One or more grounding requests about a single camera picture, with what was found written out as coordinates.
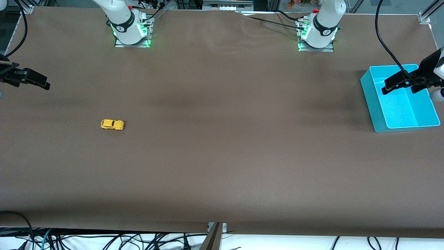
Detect yellow beetle toy car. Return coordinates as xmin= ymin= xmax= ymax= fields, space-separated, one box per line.
xmin=100 ymin=119 xmax=125 ymax=131

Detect turquoise plastic bin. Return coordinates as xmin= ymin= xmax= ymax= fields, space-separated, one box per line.
xmin=360 ymin=64 xmax=441 ymax=133

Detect orange background objects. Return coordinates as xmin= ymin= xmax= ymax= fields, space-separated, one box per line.
xmin=286 ymin=0 xmax=322 ymax=8

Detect white background device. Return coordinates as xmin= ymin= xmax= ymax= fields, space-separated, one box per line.
xmin=202 ymin=0 xmax=254 ymax=11

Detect brown table cover sheet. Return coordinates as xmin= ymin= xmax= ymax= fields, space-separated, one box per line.
xmin=0 ymin=6 xmax=444 ymax=239

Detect dark beam under table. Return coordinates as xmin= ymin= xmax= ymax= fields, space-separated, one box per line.
xmin=199 ymin=223 xmax=223 ymax=250

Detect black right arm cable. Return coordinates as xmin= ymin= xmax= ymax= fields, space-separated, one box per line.
xmin=3 ymin=0 xmax=28 ymax=58

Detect short black table cable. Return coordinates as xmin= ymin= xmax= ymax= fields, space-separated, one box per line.
xmin=276 ymin=10 xmax=306 ymax=21

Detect black base cable bundle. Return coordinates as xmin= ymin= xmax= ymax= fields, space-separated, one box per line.
xmin=137 ymin=0 xmax=170 ymax=23

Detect black looped floor cable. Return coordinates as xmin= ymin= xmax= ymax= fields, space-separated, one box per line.
xmin=0 ymin=210 xmax=36 ymax=250

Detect long black table cable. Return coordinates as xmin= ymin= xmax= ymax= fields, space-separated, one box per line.
xmin=236 ymin=10 xmax=307 ymax=27

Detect teal cable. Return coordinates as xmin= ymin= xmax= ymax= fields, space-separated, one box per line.
xmin=39 ymin=228 xmax=53 ymax=250

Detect black floor cable tangle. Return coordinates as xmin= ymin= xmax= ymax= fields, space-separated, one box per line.
xmin=52 ymin=232 xmax=208 ymax=250

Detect metal table edge bracket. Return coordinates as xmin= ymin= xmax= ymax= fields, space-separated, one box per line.
xmin=207 ymin=222 xmax=228 ymax=234

